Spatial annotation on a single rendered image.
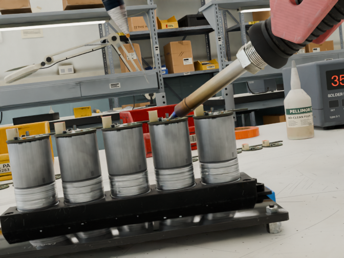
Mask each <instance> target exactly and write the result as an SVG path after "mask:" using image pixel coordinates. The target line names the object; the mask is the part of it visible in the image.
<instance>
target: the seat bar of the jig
mask: <svg viewBox="0 0 344 258"><path fill-rule="evenodd" d="M195 181H196V186H194V187H191V188H188V189H183V190H176V191H158V190H156V185H155V184H152V185H150V190H151V191H150V192H148V193H146V194H143V195H140V196H135V197H129V198H112V197H111V192H110V190H108V191H104V192H105V198H103V199H101V200H98V201H94V202H90V203H85V204H77V205H68V204H65V202H64V198H63V197H60V198H59V203H58V204H57V205H54V206H52V207H48V208H45V209H40V210H35V211H17V207H16V206H13V207H9V208H8V209H7V210H6V211H5V212H4V213H3V214H1V215H0V223H1V229H2V233H8V232H15V231H22V230H29V229H36V228H44V227H51V226H57V225H64V224H72V223H79V222H86V221H93V220H100V219H107V218H114V217H121V216H129V215H133V214H140V213H147V212H154V211H161V210H168V209H175V208H182V207H190V206H197V205H204V204H211V203H218V202H225V201H232V200H239V199H246V198H253V197H257V189H256V180H255V179H253V178H252V177H250V176H249V175H247V174H246V173H244V172H240V180H238V181H236V182H232V183H227V184H218V185H206V184H201V178H196V179H195Z"/></svg>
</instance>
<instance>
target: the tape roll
mask: <svg viewBox="0 0 344 258"><path fill-rule="evenodd" d="M234 130H235V139H236V140H238V139H247V138H252V137H256V136H259V135H260V132H259V127H257V126H247V127H236V128H234Z"/></svg>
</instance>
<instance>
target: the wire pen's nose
mask: <svg viewBox="0 0 344 258"><path fill-rule="evenodd" d="M107 13H108V15H109V16H110V17H111V18H112V20H113V21H114V22H115V23H116V25H117V26H118V27H119V28H120V30H121V31H122V32H123V33H124V34H125V35H126V34H128V33H129V27H128V20H127V13H126V6H125V4H123V5H121V6H118V7H116V8H114V9H111V10H109V11H107Z"/></svg>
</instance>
